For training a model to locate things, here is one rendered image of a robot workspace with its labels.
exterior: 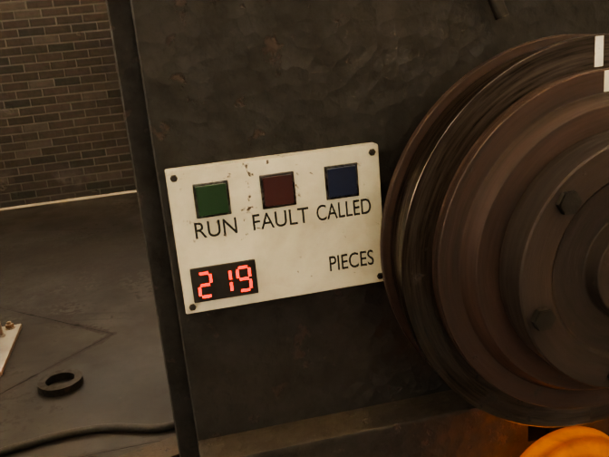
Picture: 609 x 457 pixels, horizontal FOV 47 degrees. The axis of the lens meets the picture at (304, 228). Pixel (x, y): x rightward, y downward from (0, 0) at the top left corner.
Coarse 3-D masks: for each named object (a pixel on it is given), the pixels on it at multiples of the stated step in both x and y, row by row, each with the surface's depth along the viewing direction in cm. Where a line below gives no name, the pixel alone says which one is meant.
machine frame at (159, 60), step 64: (128, 0) 86; (192, 0) 80; (256, 0) 81; (320, 0) 83; (384, 0) 84; (448, 0) 86; (512, 0) 88; (576, 0) 90; (128, 64) 88; (192, 64) 82; (256, 64) 83; (320, 64) 85; (384, 64) 86; (448, 64) 88; (128, 128) 90; (192, 128) 83; (256, 128) 85; (320, 128) 87; (384, 128) 88; (384, 192) 91; (192, 320) 89; (256, 320) 91; (320, 320) 93; (384, 320) 95; (192, 384) 92; (256, 384) 94; (320, 384) 96; (384, 384) 98; (192, 448) 103; (256, 448) 91; (320, 448) 92; (384, 448) 94; (448, 448) 96; (512, 448) 99
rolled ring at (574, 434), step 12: (552, 432) 94; (564, 432) 93; (576, 432) 93; (588, 432) 93; (600, 432) 95; (540, 444) 93; (552, 444) 92; (564, 444) 91; (576, 444) 92; (588, 444) 92; (600, 444) 93; (528, 456) 93; (540, 456) 91; (552, 456) 91; (564, 456) 92; (576, 456) 92; (588, 456) 93; (600, 456) 93
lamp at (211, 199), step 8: (216, 184) 83; (224, 184) 83; (200, 192) 83; (208, 192) 83; (216, 192) 83; (224, 192) 84; (200, 200) 83; (208, 200) 83; (216, 200) 84; (224, 200) 84; (200, 208) 83; (208, 208) 84; (216, 208) 84; (224, 208) 84; (200, 216) 84
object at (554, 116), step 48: (528, 96) 74; (576, 96) 74; (480, 144) 74; (528, 144) 73; (480, 192) 74; (480, 240) 74; (480, 288) 75; (480, 336) 79; (528, 384) 82; (576, 384) 81
